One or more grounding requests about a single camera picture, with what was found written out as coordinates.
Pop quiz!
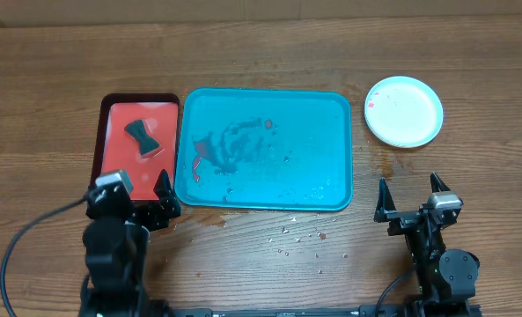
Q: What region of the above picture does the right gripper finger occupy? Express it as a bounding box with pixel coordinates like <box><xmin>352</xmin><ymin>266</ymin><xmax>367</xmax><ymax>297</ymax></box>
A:
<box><xmin>430</xmin><ymin>172</ymin><xmax>451</xmax><ymax>193</ymax></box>
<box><xmin>373</xmin><ymin>177</ymin><xmax>397</xmax><ymax>223</ymax></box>

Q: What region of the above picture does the green and orange sponge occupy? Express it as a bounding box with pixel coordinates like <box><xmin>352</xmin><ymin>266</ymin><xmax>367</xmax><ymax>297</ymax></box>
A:
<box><xmin>124</xmin><ymin>120</ymin><xmax>160</xmax><ymax>157</ymax></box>

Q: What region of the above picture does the light blue plate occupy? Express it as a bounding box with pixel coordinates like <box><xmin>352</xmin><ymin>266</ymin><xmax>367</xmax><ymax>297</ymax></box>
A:
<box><xmin>364</xmin><ymin>76</ymin><xmax>444</xmax><ymax>149</ymax></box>

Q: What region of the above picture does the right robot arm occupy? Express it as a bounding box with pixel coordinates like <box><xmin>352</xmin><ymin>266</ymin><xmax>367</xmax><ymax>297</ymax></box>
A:
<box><xmin>373</xmin><ymin>173</ymin><xmax>482</xmax><ymax>316</ymax></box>

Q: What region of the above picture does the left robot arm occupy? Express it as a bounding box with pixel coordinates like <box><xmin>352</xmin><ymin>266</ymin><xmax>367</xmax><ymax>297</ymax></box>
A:
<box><xmin>79</xmin><ymin>169</ymin><xmax>181</xmax><ymax>316</ymax></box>

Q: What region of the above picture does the dark red water tray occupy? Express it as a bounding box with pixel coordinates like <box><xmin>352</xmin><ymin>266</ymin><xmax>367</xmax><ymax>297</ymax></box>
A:
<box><xmin>90</xmin><ymin>92</ymin><xmax>180</xmax><ymax>201</ymax></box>

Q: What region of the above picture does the teal plastic tray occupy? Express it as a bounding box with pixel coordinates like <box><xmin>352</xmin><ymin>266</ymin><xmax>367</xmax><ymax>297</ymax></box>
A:
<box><xmin>174</xmin><ymin>88</ymin><xmax>354</xmax><ymax>211</ymax></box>

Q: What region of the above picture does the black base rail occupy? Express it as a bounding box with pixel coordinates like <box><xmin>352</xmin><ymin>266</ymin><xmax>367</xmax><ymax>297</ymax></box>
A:
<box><xmin>91</xmin><ymin>303</ymin><xmax>482</xmax><ymax>317</ymax></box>

